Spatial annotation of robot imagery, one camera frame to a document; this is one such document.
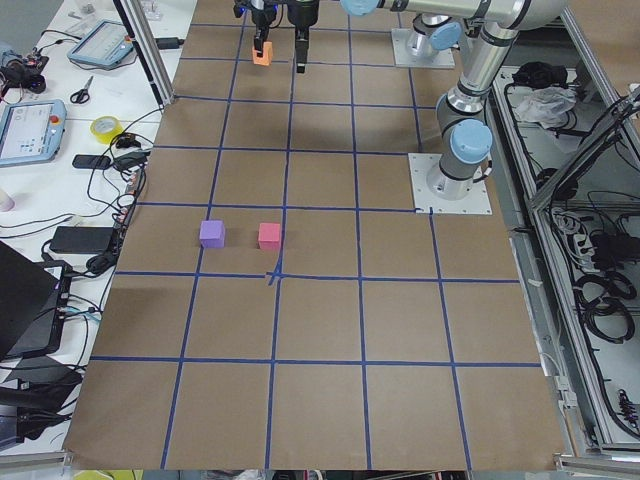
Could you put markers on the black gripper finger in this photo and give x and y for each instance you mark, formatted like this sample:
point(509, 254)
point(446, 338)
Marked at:
point(258, 42)
point(302, 40)

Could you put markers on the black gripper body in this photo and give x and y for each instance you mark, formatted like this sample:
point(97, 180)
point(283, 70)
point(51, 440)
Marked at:
point(303, 14)
point(260, 16)

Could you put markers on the orange foam block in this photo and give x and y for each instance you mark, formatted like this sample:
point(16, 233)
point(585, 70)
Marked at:
point(263, 56)

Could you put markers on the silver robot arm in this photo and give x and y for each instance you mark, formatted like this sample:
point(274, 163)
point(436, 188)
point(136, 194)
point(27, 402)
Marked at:
point(420, 25)
point(467, 139)

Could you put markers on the far teach pendant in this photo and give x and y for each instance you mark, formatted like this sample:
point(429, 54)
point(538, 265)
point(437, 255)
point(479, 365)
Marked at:
point(104, 47)

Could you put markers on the teach pendant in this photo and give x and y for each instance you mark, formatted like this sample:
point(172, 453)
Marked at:
point(31, 132)
point(104, 47)

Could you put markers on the yellow tape roll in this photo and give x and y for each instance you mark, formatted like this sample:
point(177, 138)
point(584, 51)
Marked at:
point(106, 128)

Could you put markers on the pink foam block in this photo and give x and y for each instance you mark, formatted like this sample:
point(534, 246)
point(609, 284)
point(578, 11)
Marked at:
point(269, 236)

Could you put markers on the purple foam block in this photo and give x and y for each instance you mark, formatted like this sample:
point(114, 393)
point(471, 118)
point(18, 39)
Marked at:
point(212, 234)

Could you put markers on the black phone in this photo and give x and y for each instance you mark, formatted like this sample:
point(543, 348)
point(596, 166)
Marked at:
point(91, 162)

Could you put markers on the near teach pendant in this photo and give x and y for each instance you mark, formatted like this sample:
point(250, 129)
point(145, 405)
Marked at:
point(31, 132)

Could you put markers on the crumpled white cloth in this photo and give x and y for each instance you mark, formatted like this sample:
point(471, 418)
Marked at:
point(548, 107)

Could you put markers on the black power adapter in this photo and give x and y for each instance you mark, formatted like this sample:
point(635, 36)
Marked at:
point(81, 240)

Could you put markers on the black laptop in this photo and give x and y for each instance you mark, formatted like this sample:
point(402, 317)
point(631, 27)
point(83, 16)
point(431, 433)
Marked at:
point(33, 296)

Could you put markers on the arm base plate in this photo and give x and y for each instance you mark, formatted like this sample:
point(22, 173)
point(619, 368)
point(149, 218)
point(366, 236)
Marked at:
point(432, 51)
point(435, 193)

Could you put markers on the aluminium frame post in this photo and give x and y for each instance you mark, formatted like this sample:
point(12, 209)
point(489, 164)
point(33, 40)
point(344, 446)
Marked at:
point(135, 22)

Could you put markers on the black handled scissors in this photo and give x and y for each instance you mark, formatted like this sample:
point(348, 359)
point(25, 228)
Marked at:
point(82, 95)

